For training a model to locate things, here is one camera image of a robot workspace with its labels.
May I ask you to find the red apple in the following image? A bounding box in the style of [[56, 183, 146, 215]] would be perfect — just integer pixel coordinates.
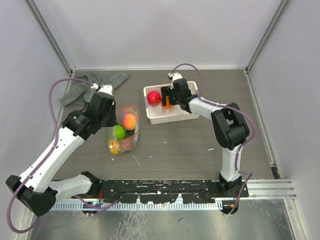
[[147, 91, 162, 106]]

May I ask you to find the orange fruit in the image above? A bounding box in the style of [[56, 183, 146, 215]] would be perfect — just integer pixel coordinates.
[[163, 96, 173, 109]]

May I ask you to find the white plastic basket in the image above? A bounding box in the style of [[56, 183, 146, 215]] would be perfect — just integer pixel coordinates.
[[143, 84, 200, 125]]

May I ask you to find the pink peach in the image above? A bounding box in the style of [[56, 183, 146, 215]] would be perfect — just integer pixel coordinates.
[[122, 113, 137, 131]]

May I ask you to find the green watermelon ball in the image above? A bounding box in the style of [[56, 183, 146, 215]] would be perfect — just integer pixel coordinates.
[[111, 124, 127, 141]]

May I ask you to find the clear zip top bag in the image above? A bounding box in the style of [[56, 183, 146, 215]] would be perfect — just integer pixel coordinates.
[[107, 104, 140, 155]]

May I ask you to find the yellow lemon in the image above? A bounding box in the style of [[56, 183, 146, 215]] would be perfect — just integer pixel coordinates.
[[108, 140, 120, 155]]

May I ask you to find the brown passion fruit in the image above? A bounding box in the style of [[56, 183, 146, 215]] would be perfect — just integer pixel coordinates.
[[120, 140, 134, 152]]

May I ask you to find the green avocado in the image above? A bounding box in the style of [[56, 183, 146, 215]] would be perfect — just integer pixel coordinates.
[[125, 129, 135, 138]]

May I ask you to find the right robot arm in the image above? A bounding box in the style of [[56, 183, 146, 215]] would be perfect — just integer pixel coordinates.
[[160, 78, 250, 197]]

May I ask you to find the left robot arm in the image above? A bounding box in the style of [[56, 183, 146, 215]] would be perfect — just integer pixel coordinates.
[[5, 92, 117, 217]]

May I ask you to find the grey cloth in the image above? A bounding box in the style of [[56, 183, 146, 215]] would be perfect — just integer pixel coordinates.
[[59, 71, 130, 107]]

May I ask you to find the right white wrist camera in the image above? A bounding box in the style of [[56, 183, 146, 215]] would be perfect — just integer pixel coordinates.
[[168, 72, 183, 90]]

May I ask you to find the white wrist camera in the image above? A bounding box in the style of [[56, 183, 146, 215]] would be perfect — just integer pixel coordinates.
[[90, 83, 114, 96], [168, 72, 183, 90]]

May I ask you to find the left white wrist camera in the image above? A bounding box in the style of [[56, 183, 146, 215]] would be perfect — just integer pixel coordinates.
[[90, 83, 114, 96]]

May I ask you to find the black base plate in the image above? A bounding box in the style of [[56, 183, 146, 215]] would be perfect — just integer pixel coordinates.
[[78, 180, 240, 204]]

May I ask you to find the grey cable duct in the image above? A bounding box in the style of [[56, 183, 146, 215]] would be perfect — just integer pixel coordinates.
[[51, 200, 223, 212]]

